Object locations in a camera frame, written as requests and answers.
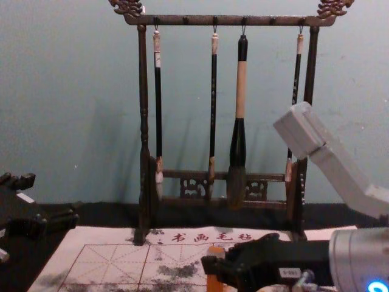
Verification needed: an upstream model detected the white felt mat red grid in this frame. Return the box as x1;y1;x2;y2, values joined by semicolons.
26;224;358;292

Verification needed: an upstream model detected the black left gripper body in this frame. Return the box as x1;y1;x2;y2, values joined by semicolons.
0;182;42;244

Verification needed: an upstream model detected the thick black and cream brush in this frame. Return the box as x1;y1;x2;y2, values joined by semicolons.
225;34;249;211

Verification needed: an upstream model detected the orange handled brush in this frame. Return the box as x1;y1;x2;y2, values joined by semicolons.
205;245;227;292

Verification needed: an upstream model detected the thin black brush white cap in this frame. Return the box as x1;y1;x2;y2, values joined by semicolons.
284;32;305;184
207;32;220;200

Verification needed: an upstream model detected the black brush long white cap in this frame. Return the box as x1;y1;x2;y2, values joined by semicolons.
151;28;165;185

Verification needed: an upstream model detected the dark wooden brush rack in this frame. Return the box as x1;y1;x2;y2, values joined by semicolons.
108;0;356;246

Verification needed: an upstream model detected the black table cloth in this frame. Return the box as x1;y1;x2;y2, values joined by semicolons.
0;200;389;292

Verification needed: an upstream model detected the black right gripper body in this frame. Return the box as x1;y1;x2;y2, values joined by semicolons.
267;239;332;287

